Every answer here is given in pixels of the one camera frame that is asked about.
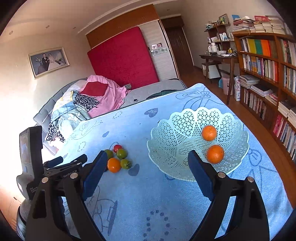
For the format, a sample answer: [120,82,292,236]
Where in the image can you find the large orange front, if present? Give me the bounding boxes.
[206,145,224,164]

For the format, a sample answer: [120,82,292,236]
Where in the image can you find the green tomato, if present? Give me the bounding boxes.
[104,149,113,159]
[116,148,128,160]
[120,159,132,169]

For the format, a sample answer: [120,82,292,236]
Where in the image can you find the red tomato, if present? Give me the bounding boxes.
[113,144,122,153]

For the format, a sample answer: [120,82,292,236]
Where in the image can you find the framed wedding photo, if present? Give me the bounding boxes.
[28,47,70,79]

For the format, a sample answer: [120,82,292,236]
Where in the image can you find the pile of clothes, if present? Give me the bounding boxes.
[45,75,130,149]

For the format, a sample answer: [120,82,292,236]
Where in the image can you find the light blue patterned towel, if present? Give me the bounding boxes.
[41,82,294,241]

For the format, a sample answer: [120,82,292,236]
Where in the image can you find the white lattice plastic basket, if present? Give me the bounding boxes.
[147,107,249,182]

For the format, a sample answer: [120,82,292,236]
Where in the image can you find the grey bed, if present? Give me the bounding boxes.
[33,78,187,138]

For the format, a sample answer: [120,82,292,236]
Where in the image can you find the red upright mattress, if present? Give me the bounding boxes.
[87,27,159,89]

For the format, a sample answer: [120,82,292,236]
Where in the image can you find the pink trash bin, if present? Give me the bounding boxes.
[221,77,234,95]

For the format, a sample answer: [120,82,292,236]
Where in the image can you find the wooden desk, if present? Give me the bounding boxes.
[200,54,238,105]

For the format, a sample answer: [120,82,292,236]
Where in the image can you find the wooden wardrobe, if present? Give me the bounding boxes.
[86,4,179,81]

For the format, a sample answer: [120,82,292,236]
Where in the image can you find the wooden bookshelf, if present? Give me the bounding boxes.
[233,16,295,161]

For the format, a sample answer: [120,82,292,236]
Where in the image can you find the dark wooden door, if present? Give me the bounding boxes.
[161,16,194,77]

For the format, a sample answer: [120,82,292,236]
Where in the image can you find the small wooden shelf unit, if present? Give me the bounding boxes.
[205,14,234,52]

